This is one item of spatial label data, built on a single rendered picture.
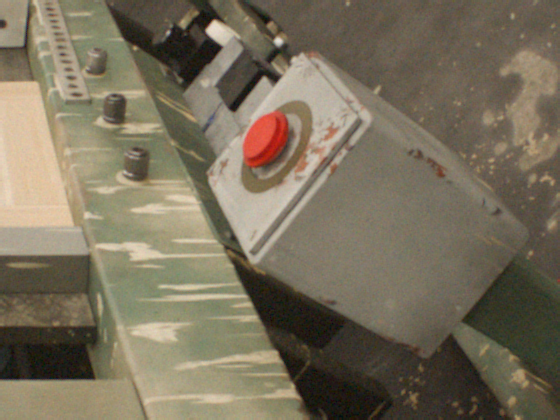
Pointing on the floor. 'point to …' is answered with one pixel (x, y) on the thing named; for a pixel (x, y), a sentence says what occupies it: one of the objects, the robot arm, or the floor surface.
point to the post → (522, 314)
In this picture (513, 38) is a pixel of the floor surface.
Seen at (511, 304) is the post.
